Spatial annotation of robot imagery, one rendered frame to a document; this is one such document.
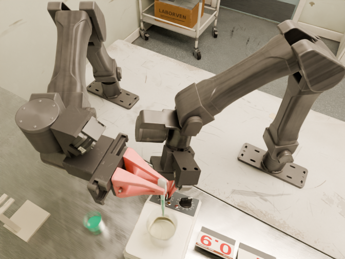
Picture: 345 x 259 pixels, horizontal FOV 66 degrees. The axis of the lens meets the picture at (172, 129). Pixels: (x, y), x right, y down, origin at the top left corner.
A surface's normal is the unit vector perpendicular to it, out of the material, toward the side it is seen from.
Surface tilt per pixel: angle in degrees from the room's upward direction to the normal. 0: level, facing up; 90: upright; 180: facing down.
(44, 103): 2
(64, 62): 20
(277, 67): 94
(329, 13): 90
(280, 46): 36
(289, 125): 90
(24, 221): 0
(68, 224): 0
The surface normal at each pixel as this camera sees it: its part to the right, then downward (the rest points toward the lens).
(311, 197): 0.02, -0.62
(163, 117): 0.28, -0.62
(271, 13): -0.49, 0.68
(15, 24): 0.87, 0.40
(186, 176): 0.26, 0.43
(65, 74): 0.04, -0.33
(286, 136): 0.07, 0.63
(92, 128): 0.57, -0.32
